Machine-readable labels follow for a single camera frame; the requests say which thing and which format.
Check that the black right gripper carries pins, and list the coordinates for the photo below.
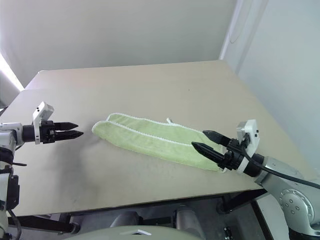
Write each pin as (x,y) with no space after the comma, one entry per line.
(232,157)

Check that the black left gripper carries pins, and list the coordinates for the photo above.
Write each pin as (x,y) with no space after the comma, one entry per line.
(47,135)

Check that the light green towel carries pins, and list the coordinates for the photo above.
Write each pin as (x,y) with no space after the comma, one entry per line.
(150,140)

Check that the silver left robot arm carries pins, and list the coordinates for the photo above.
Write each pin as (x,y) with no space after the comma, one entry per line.
(7,136)

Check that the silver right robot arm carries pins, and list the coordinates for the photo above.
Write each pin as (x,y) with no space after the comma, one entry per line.
(280,172)

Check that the large grey rounded cylinder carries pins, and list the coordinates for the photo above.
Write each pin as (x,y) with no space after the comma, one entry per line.
(188,220)

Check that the small grey rounded cylinder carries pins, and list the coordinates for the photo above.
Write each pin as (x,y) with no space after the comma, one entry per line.
(125,218)

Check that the pale green robot torso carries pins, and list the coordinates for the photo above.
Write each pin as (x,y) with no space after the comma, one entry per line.
(100,235)

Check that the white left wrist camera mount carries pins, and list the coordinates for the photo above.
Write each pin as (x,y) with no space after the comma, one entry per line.
(43,110)

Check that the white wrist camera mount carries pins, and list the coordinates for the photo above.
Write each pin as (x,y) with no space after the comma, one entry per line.
(43,110)
(251,127)

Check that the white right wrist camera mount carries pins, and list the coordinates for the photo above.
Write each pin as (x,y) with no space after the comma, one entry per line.
(251,127)

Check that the black table frame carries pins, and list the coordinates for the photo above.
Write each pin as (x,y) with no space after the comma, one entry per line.
(42,223)

